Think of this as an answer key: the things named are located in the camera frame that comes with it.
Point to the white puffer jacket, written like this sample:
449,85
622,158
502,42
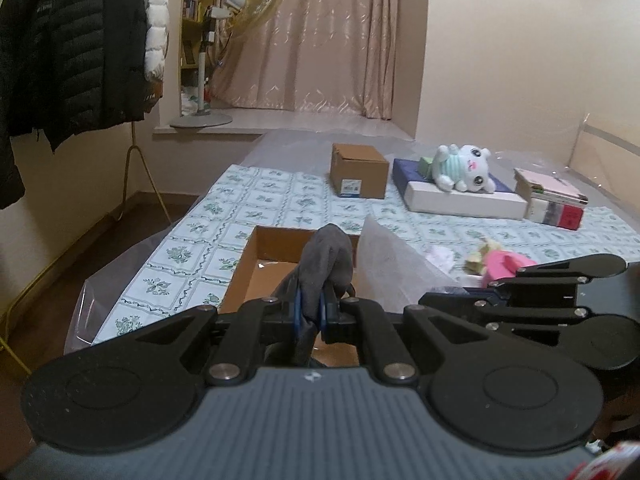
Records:
154,15

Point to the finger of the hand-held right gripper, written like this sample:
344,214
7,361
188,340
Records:
560,280
525,314

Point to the white and red book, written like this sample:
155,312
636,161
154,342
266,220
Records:
557,212

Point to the small white cloth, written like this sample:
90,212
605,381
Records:
441,257

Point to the pink book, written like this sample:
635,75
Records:
547,185

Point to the white nonwoven cloth sheet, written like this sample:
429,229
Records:
395,265

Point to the grey cloth glove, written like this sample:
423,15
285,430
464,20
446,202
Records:
325,260

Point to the pink soft cloth item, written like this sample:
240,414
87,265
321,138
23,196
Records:
507,264

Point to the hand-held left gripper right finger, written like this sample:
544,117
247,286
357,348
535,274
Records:
324,314

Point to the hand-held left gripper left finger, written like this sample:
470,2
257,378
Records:
297,314

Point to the yellow green plush item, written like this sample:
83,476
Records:
481,259

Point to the closed cardboard box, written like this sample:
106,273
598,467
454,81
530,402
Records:
357,170

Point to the red and white packet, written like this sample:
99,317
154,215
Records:
607,462

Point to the beige curtain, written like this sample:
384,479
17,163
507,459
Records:
320,35

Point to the black puffer jacket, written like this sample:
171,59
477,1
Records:
134,160
65,45

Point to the white plush toy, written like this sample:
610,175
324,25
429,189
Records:
465,167

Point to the small green box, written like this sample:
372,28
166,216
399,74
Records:
426,166

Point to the wooden bookshelf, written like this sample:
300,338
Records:
192,10

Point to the cardboard box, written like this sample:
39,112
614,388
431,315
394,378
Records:
357,170
260,260

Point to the blue and white flat box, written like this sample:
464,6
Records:
450,200

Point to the standing fan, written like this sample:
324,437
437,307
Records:
250,10

